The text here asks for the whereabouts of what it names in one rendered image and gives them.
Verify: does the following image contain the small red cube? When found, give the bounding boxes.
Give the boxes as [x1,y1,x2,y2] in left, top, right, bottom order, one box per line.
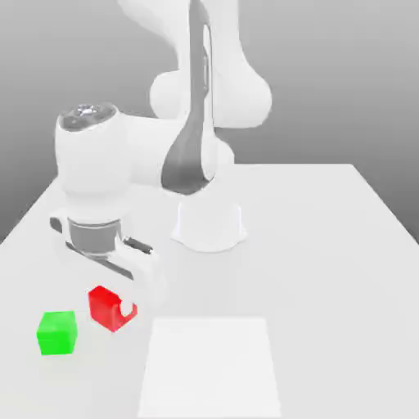
[88,285,138,333]

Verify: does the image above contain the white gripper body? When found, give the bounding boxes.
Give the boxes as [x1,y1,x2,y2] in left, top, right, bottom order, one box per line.
[56,241,167,312]

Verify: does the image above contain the small green cube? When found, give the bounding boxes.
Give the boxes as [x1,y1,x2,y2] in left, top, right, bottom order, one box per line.
[36,310,79,356]

